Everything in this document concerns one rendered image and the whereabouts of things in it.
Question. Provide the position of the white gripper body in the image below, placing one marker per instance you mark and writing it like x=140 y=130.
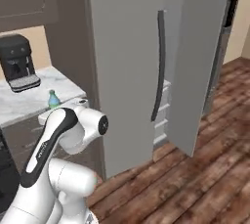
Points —
x=45 y=118

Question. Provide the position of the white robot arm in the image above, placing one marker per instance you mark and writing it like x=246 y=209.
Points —
x=60 y=182

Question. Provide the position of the grey freezer door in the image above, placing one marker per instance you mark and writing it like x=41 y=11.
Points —
x=127 y=71

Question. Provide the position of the white fridge door shelves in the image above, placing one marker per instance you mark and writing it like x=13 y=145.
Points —
x=162 y=117

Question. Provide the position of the grey fridge door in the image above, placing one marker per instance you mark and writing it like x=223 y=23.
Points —
x=198 y=65

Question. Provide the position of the blue-green water bottle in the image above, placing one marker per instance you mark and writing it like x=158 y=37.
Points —
x=53 y=100

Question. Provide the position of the brown base cabinet front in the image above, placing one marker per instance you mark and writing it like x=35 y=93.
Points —
x=22 y=143

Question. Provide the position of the black coffee machine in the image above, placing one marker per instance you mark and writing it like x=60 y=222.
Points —
x=16 y=59

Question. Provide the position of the brown tall cabinet panel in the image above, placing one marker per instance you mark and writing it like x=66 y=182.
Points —
x=71 y=45

